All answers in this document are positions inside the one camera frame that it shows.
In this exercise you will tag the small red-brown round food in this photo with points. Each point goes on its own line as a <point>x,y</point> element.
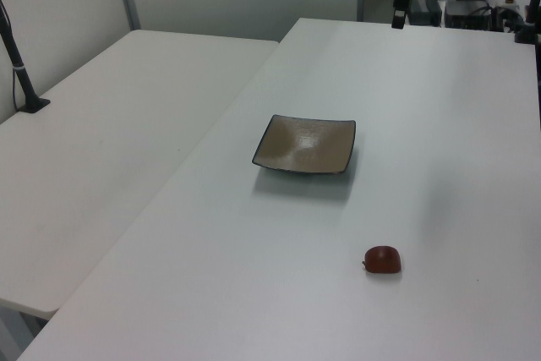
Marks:
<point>382,259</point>

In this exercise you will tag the black camera stand clamp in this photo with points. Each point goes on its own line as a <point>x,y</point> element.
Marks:
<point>530,18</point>

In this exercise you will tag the white side table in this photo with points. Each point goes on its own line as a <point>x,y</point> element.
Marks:
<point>105,145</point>

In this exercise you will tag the square brown ceramic plate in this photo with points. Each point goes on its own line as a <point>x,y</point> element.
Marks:
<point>304,145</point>

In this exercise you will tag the black camera stand pole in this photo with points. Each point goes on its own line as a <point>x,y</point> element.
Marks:
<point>19,69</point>

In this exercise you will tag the black power adapter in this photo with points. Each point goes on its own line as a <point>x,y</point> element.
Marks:
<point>424,8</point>

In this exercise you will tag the black electronics box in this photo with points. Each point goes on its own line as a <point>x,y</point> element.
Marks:
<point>467,14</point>

